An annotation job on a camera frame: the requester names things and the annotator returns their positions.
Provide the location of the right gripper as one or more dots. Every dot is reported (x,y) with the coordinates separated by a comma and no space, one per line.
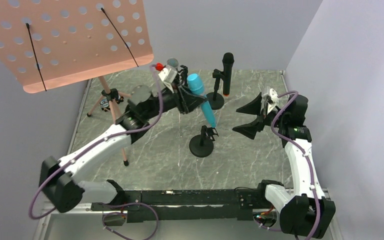
(264,117)

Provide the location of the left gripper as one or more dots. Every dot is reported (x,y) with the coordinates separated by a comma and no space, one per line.
(183,100)

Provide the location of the blue microphone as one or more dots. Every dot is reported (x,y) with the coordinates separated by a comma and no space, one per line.
(196,86)

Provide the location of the black round-base mic stand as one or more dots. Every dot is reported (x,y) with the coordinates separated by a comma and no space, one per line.
(215,99)

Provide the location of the black microphone silver grille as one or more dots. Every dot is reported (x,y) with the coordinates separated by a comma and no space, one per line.
(173,62)

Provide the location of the black microphone orange end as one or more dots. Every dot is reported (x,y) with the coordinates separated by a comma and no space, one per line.
(228,62)

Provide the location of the black shock mount tripod stand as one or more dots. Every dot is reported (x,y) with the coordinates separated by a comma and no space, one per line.
(183,74)

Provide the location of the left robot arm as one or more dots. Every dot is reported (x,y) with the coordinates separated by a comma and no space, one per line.
(63,181)

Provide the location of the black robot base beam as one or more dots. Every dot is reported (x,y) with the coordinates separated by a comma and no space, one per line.
(240,203)

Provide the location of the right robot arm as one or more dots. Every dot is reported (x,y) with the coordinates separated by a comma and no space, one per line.
(306,212)

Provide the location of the pink perforated music stand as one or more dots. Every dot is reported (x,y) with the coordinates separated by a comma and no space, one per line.
(48,50)

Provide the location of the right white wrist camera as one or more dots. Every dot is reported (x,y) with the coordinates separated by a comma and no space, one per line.
(270,100)

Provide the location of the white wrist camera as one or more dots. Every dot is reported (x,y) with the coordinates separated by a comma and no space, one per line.
(270,100)
(167,74)

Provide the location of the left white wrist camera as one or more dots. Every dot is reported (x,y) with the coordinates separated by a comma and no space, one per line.
(167,74)

